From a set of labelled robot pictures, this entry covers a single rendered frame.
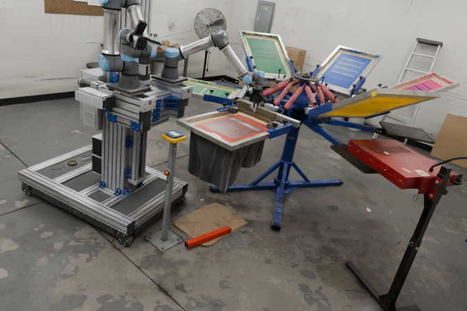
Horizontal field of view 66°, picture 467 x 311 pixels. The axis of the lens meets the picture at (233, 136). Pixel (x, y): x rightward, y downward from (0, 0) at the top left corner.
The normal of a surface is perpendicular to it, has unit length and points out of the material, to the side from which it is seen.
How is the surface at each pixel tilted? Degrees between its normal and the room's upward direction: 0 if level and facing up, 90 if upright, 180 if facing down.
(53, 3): 90
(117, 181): 90
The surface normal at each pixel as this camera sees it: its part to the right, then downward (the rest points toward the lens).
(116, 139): -0.44, 0.27
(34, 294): 0.15, -0.92
